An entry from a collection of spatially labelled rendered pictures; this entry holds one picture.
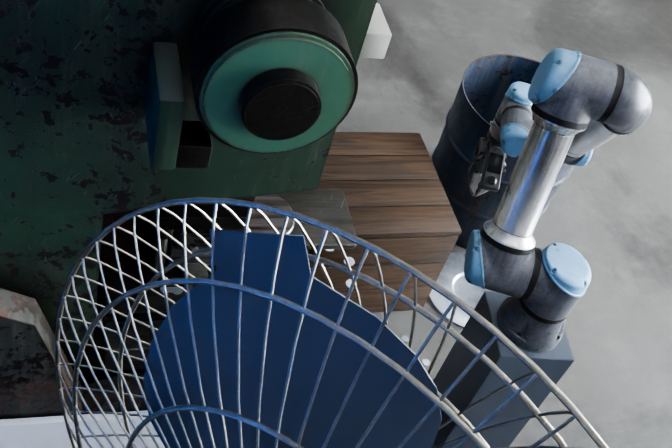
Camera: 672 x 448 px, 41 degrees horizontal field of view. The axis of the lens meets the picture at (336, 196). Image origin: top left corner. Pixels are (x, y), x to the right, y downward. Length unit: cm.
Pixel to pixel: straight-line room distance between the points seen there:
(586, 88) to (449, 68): 180
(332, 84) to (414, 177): 146
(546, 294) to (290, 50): 111
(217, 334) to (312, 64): 42
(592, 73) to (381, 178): 83
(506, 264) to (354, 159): 70
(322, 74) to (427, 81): 242
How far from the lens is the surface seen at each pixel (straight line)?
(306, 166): 127
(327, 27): 99
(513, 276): 191
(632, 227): 323
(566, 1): 426
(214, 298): 60
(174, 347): 64
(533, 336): 203
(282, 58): 97
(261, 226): 161
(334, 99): 102
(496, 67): 283
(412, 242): 234
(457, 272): 274
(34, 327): 138
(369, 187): 238
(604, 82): 177
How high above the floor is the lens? 197
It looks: 44 degrees down
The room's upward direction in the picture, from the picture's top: 19 degrees clockwise
